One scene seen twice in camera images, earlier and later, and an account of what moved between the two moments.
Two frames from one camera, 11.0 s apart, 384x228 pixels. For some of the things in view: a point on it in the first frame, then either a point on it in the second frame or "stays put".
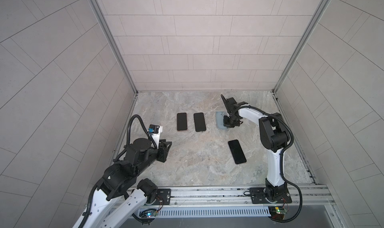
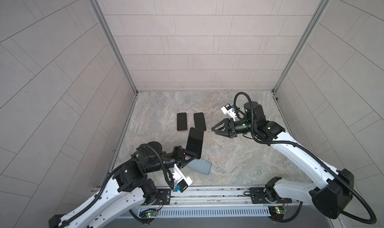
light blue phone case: (219, 119) -> (200, 165)
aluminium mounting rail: (307, 196) stays put
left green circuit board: (151, 214) stays put
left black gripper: (162, 150) -> (178, 155)
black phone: (199, 122) stays put
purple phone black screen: (182, 124) stays put
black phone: (237, 153) -> (194, 141)
